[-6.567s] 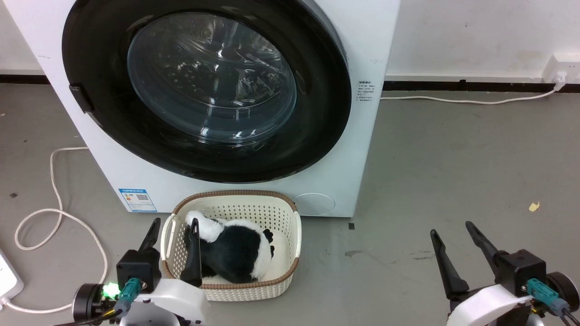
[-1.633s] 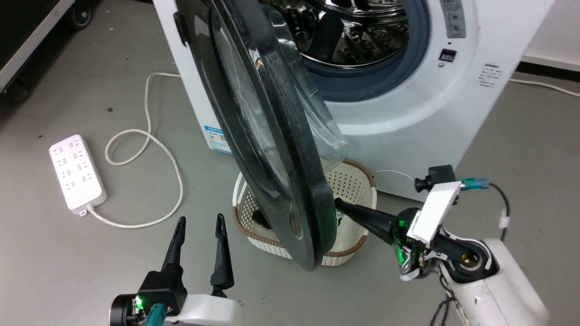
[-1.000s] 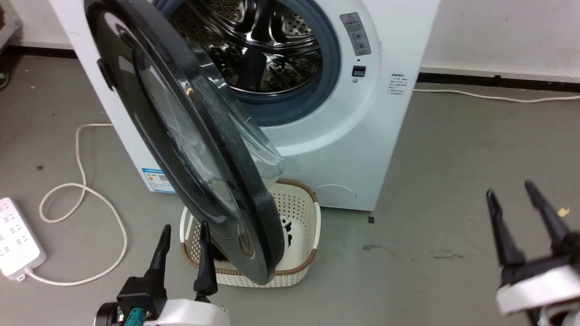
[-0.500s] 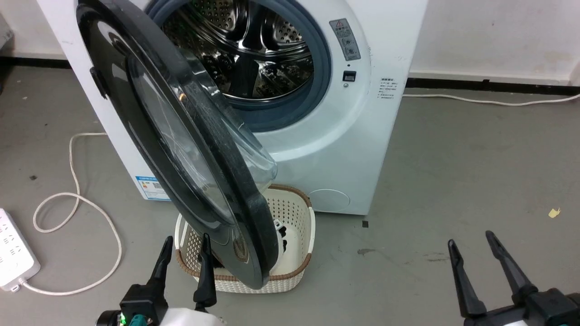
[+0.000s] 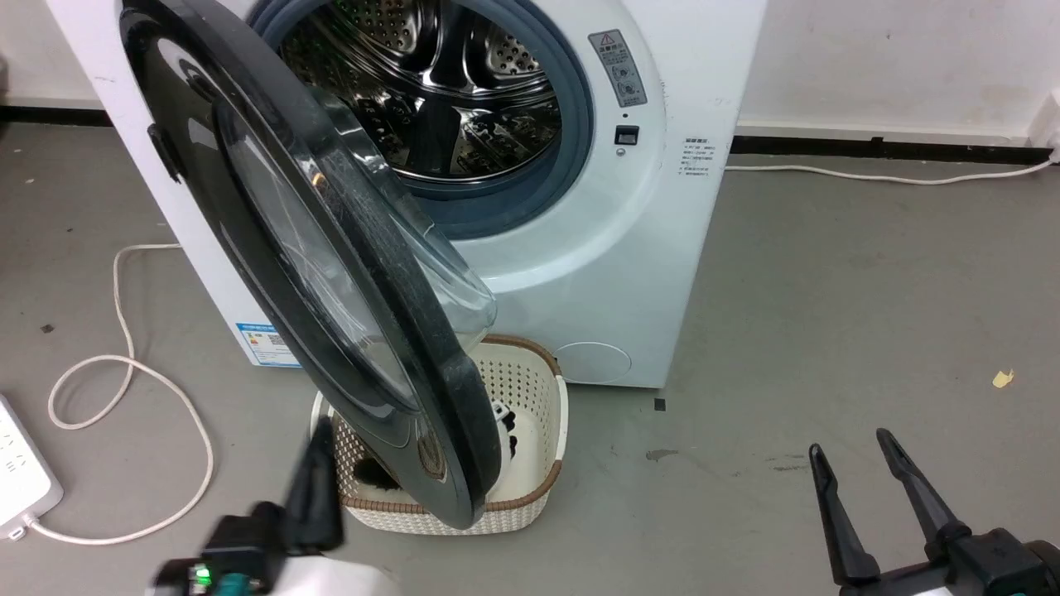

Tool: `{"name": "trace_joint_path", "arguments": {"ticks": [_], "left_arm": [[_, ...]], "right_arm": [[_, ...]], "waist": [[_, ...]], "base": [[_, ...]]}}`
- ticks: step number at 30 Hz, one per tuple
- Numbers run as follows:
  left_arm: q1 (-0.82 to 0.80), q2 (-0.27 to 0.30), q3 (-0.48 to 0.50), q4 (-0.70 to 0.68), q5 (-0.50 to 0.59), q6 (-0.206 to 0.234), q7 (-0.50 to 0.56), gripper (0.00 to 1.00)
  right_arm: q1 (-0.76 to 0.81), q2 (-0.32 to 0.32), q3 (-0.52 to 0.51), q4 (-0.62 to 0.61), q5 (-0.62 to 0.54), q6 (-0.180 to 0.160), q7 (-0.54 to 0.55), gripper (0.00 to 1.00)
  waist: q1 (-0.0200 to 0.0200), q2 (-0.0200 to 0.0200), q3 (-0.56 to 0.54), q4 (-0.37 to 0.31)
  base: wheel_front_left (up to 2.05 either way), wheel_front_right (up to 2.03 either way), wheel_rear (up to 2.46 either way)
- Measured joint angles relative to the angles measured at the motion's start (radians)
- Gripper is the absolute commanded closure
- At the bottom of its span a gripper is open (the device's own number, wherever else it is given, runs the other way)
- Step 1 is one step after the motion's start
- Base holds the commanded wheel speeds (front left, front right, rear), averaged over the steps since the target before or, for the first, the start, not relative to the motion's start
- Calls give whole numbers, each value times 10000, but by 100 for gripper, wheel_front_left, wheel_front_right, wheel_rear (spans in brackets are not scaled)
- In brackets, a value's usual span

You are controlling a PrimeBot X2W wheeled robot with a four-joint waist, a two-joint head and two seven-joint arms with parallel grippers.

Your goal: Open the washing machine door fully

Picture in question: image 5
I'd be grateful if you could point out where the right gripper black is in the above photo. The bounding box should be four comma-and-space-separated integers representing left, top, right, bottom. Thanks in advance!
808, 428, 1060, 596

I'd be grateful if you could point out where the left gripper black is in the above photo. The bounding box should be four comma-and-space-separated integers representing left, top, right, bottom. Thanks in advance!
152, 417, 345, 596

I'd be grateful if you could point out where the black round washing machine door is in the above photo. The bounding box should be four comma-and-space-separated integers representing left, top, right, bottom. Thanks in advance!
118, 0, 503, 531

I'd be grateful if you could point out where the white front-load washing machine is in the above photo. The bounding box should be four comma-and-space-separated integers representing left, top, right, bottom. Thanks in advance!
46, 0, 768, 390

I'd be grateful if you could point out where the stainless steel washing drum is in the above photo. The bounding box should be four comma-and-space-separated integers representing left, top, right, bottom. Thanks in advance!
277, 0, 564, 180

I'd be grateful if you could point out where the grey rubber door gasket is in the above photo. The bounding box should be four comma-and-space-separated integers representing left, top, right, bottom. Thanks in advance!
248, 0, 595, 241

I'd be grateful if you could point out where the blue white energy label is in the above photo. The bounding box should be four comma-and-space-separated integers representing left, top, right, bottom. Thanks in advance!
234, 321, 301, 368

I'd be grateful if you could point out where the black and white plush toy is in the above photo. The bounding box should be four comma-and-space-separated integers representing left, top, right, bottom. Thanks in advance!
491, 401, 520, 461

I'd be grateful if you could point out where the white woven laundry basket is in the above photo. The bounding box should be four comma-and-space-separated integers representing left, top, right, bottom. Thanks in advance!
310, 334, 571, 537

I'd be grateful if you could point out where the white power strip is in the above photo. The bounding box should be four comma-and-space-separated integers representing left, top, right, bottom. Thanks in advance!
0, 392, 65, 541

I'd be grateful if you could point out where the small printed text label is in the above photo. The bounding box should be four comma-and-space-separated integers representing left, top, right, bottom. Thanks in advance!
681, 136, 718, 180

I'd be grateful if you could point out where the grey warning sticker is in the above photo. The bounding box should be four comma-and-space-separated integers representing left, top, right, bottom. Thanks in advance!
589, 30, 648, 109

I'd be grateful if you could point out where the white looped power cable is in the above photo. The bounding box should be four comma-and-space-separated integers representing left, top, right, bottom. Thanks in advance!
23, 243, 215, 546

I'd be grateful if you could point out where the thin white straight cable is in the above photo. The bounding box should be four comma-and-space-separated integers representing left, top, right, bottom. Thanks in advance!
725, 156, 1058, 185

